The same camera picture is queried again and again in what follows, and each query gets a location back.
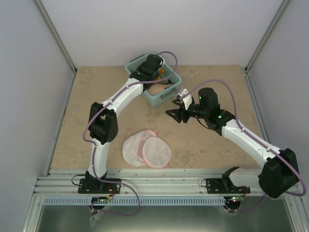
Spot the peach beige bra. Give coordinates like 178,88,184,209
147,84,172,96

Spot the orange mesh garment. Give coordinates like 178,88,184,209
156,69,165,80

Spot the white mesh laundry bag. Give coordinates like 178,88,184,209
122,130,172,169

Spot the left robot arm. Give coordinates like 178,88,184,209
78,54,164,193

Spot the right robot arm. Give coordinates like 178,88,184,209
166,87,299,199

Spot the teal plastic bin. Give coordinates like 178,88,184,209
125,53,182,108

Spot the right circuit board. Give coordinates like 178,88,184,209
229,196,243,202

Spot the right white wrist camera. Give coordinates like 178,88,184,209
177,88,193,110

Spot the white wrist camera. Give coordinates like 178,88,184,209
159,56,165,68
177,88,193,110

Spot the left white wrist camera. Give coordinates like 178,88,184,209
159,56,165,68

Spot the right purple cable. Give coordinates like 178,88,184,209
183,79,305,213

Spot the purple cable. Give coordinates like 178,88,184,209
83,51,179,216
183,79,305,213

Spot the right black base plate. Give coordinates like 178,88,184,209
205,178,251,194

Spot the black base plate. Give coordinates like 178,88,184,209
78,178,121,195
205,178,251,194

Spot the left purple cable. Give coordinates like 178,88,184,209
83,51,179,216

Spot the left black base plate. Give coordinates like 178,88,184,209
78,178,121,195

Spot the right frame post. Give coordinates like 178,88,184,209
243,0,292,74

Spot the frame post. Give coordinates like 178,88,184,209
33,0,77,75
243,0,292,74

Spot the aluminium rail frame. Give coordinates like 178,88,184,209
22,169,309,232

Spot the left frame post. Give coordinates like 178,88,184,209
33,0,77,75

